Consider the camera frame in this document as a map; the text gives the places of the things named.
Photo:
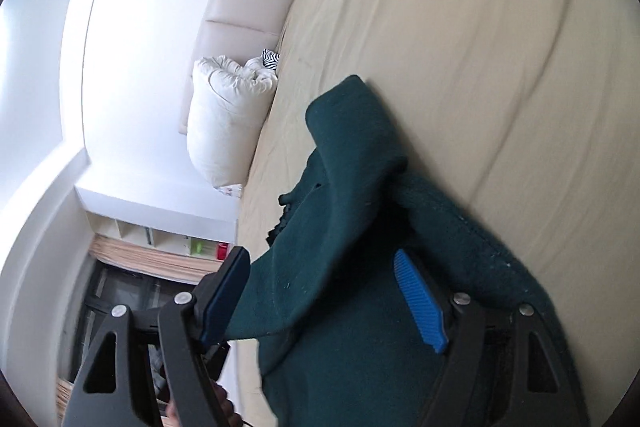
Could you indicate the white pillow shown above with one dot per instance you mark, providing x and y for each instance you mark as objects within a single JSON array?
[{"x": 229, "y": 106}]

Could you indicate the dark green knit sweater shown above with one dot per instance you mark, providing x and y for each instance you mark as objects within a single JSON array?
[{"x": 337, "y": 345}]

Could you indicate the red box on shelf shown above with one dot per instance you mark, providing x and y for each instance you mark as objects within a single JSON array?
[{"x": 222, "y": 251}]

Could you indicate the white wall shelf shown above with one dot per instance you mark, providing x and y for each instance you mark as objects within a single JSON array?
[{"x": 139, "y": 235}]

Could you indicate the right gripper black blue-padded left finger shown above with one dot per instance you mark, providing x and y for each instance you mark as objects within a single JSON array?
[{"x": 114, "y": 386}]

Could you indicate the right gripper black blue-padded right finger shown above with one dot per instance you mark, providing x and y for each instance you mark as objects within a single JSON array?
[{"x": 499, "y": 367}]

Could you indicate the black white striped cloth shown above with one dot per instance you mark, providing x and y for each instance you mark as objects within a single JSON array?
[{"x": 270, "y": 59}]

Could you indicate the beige bed sheet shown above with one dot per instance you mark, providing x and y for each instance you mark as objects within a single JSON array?
[{"x": 525, "y": 112}]

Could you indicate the person's hand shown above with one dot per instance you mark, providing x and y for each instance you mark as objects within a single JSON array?
[{"x": 207, "y": 408}]

